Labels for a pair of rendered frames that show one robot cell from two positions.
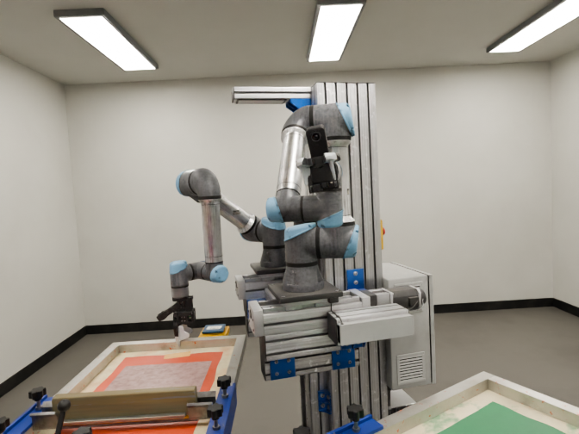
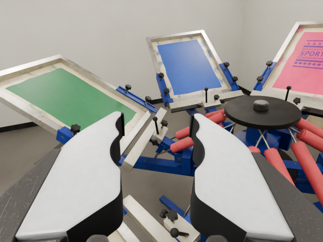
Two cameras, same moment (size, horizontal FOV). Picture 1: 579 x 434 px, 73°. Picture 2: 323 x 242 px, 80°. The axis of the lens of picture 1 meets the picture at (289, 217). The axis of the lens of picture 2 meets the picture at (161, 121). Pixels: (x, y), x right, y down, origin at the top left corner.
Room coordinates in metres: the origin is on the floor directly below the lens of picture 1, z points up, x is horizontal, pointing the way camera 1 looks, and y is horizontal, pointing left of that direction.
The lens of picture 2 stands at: (0.95, -0.07, 1.73)
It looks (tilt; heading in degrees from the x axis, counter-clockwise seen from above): 29 degrees down; 171
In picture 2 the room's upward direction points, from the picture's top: 7 degrees counter-clockwise
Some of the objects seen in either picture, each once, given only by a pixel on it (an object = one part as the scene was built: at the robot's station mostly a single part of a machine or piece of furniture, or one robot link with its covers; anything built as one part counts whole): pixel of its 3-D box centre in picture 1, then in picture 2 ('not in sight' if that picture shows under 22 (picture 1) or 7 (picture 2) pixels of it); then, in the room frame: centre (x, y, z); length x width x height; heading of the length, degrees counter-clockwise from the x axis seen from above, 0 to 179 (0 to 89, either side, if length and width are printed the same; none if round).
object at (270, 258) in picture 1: (275, 254); not in sight; (1.89, 0.08, 1.31); 0.15 x 0.15 x 0.10
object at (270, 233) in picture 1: (272, 230); not in sight; (1.90, 0.08, 1.42); 0.13 x 0.12 x 0.14; 44
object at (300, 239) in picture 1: (302, 241); not in sight; (1.41, -0.04, 1.42); 0.13 x 0.12 x 0.14; 79
